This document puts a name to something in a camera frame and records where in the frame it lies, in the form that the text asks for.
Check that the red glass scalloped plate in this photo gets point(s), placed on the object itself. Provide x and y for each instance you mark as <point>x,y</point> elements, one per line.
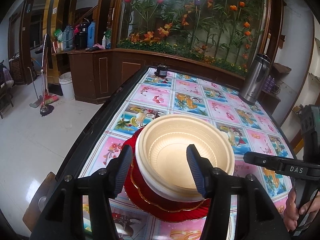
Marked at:
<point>140,194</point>

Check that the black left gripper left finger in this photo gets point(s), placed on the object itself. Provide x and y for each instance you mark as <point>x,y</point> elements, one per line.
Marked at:
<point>62,217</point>

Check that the purple spray cans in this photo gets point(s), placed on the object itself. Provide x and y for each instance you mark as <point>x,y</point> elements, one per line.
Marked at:
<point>269,84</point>

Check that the stainless steel thermos jug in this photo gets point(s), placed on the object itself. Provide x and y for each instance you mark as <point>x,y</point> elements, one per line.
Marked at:
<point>255,79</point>

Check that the white plastic bucket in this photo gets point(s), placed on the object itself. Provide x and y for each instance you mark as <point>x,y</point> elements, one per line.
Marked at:
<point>65,81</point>

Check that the person's right hand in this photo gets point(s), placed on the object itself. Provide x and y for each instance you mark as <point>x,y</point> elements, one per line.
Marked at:
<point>292,213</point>

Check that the black mop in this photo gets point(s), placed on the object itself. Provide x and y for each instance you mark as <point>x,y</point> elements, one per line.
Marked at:
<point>46,63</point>

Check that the broom with red bristles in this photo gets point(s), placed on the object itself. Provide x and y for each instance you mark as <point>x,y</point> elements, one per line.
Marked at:
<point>38,102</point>

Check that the artificial flower display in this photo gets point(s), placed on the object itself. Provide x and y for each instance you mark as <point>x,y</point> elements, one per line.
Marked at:
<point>223,33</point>

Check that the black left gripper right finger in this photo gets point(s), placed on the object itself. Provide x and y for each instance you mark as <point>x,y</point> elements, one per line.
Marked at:
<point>256,216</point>

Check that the brown wooden cabinet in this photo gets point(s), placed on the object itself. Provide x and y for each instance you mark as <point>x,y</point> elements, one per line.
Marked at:
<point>96,75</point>

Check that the white foam plate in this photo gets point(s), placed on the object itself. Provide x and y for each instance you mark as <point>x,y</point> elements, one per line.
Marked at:
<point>164,167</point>

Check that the blue water jug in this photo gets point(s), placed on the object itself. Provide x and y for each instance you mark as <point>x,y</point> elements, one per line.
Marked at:
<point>90,35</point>

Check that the small black jar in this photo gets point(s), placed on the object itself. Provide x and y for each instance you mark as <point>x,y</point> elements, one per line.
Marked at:
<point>161,71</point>

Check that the beige plastic bowl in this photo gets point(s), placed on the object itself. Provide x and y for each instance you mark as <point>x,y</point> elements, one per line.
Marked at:
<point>210,142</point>

